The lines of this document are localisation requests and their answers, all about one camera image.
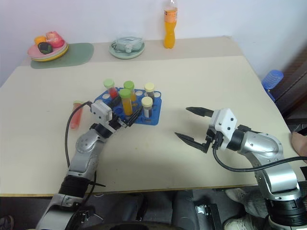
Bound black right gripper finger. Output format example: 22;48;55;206
174;132;208;154
185;106;214;118

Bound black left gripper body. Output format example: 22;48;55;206
107;113;131;131

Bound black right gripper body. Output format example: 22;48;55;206
203;126;225;154

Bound blue test tube rack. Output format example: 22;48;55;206
93;88;163;126

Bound pink-red capless test tube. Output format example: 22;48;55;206
70;100;85;131

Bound orange tube with green cap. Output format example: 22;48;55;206
119;88;133;116
123;80;138;102

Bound red tube with green cap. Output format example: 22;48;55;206
103;79;119;99

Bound dark tube with yellow cap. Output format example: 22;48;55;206
143;82;155;99
141;96;154;119

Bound pale green plate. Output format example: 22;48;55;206
109;39;146;59

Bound white sneaker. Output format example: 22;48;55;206
224;188;251;205
223;214;253;230

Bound green placemat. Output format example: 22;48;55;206
30;42;94;70

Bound clear glass bowl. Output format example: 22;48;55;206
112;33;144;53

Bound black zip tie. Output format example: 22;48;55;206
85;181;106;189

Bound plate stack with toy fruit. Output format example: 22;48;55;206
30;43;70;63

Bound black box with silver clips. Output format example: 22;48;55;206
194;202;223;230

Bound grey trouser leg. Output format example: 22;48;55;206
243;188;272;219

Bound blue water jug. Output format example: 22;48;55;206
261;69;284;103

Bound orange soda bottle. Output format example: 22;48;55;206
163;0;179;50

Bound bystander's bare skin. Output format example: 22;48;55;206
291;131;307;165

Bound pink-red toy cup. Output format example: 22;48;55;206
45;31;65;47

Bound black toy object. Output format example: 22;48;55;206
37;42;54;55

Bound pink plate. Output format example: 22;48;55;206
27;42;67;60

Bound dark wooden furniture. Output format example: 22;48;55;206
273;47;307;126

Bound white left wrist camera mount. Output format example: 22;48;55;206
90;100;113;125

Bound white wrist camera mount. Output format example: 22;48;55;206
90;100;113;125
207;108;238;150

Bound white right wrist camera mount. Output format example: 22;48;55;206
207;108;238;150

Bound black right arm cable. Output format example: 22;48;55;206
212;145;307;173

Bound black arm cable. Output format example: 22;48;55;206
64;101;93;169
212;145;307;173

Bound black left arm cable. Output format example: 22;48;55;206
64;101;93;169

